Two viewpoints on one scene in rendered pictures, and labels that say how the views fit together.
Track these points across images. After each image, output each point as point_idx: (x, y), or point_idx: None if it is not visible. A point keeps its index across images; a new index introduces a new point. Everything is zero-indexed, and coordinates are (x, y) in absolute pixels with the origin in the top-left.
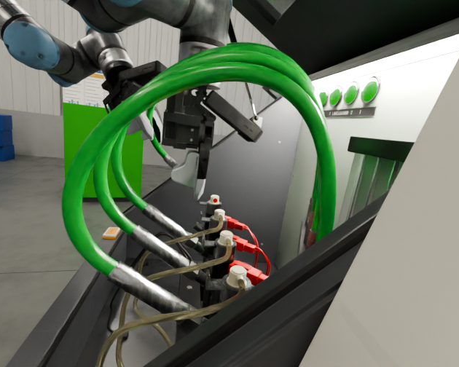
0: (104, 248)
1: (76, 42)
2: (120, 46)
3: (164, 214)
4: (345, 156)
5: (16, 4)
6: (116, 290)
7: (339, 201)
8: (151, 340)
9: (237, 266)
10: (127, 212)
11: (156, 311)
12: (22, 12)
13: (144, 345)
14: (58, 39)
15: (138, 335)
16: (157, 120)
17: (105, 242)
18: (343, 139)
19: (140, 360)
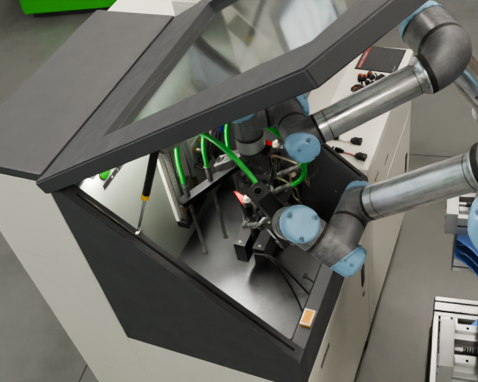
0: (314, 296)
1: (330, 225)
2: (284, 208)
3: (283, 186)
4: (144, 169)
5: (372, 185)
6: (307, 292)
7: (155, 188)
8: (289, 270)
9: (274, 142)
10: (288, 339)
11: (281, 290)
12: (367, 186)
13: (294, 267)
14: (341, 201)
15: (297, 275)
16: (262, 219)
17: (313, 305)
18: (137, 164)
19: (298, 260)
